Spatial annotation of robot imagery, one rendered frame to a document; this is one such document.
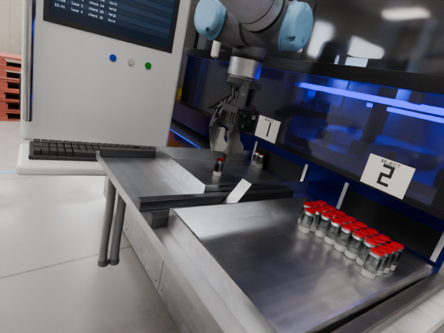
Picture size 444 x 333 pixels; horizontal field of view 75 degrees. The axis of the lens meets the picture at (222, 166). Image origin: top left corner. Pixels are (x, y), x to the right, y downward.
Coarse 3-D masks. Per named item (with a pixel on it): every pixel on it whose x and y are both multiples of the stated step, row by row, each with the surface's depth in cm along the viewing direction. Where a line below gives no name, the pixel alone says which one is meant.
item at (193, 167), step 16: (160, 160) 76; (176, 160) 81; (192, 160) 85; (208, 160) 88; (240, 160) 97; (176, 176) 69; (192, 176) 63; (208, 176) 74; (224, 176) 77; (240, 176) 80; (256, 176) 83; (272, 176) 87; (208, 192) 60; (304, 192) 79
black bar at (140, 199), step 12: (216, 192) 60; (228, 192) 62; (252, 192) 65; (264, 192) 67; (276, 192) 69; (288, 192) 72; (144, 204) 50; (156, 204) 51; (168, 204) 53; (180, 204) 54; (192, 204) 56; (204, 204) 58
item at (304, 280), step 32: (192, 224) 49; (224, 224) 52; (256, 224) 55; (288, 224) 58; (192, 256) 40; (224, 256) 42; (256, 256) 44; (288, 256) 46; (320, 256) 49; (224, 288) 34; (256, 288) 37; (288, 288) 39; (320, 288) 40; (352, 288) 42; (384, 288) 38; (256, 320) 30; (288, 320) 33; (320, 320) 30
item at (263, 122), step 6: (258, 120) 84; (264, 120) 82; (270, 120) 80; (258, 126) 84; (264, 126) 82; (270, 126) 80; (276, 126) 78; (258, 132) 84; (264, 132) 82; (270, 132) 80; (276, 132) 78; (264, 138) 82; (270, 138) 80
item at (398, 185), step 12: (372, 156) 57; (372, 168) 57; (384, 168) 55; (396, 168) 54; (408, 168) 52; (360, 180) 59; (372, 180) 57; (384, 180) 55; (396, 180) 54; (408, 180) 52; (396, 192) 54
